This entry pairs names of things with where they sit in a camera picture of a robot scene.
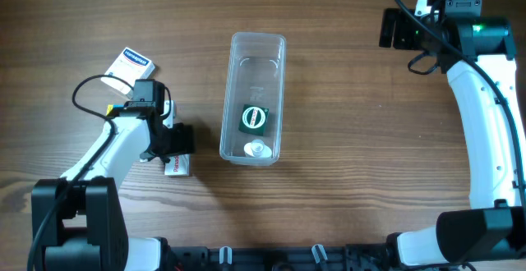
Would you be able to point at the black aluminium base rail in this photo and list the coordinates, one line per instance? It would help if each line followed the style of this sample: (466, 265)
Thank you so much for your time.
(317, 257)

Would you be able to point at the white Panadol tablet box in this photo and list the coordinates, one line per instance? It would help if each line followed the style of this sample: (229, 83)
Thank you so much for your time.
(182, 169)

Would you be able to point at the white Hansaplast plaster box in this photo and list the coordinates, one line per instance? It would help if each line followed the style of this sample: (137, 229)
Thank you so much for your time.
(128, 67)

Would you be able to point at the small white bottle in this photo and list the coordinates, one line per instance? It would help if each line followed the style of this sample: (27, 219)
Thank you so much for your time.
(257, 149)

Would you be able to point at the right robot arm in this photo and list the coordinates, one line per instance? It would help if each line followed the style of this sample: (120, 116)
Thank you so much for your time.
(477, 55)

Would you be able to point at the small green square box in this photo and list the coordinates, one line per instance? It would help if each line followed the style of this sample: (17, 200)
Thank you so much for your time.
(253, 120)

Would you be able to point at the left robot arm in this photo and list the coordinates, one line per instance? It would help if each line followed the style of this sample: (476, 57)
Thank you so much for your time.
(77, 220)

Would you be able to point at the clear plastic container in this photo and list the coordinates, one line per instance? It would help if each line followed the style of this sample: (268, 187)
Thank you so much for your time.
(256, 76)

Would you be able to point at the blue Vicks VapoDrops box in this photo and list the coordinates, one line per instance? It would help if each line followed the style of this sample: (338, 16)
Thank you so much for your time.
(113, 110)

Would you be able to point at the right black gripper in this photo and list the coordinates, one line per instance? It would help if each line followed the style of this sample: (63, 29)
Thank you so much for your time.
(402, 37)

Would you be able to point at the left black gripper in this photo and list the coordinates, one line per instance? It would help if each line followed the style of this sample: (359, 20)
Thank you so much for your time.
(184, 140)

